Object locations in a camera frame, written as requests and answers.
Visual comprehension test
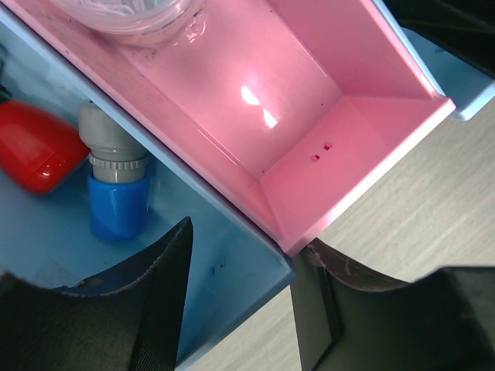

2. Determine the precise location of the light blue drawer box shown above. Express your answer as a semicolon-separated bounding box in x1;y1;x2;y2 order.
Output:
1;7;295;370
375;1;494;121

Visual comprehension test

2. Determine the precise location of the pink drawer box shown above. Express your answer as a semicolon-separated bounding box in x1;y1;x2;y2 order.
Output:
5;1;455;255

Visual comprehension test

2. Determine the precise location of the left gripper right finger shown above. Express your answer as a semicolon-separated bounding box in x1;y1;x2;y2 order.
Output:
292;239;494;370

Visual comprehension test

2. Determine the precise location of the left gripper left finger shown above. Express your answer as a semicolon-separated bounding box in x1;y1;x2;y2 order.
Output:
1;218;193;370

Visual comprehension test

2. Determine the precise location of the blue glue bottle grey cap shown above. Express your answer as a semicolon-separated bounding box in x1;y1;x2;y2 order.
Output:
78;100;150;241

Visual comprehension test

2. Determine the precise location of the red glue bottle black cap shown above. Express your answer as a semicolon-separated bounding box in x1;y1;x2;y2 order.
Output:
1;99;89;195

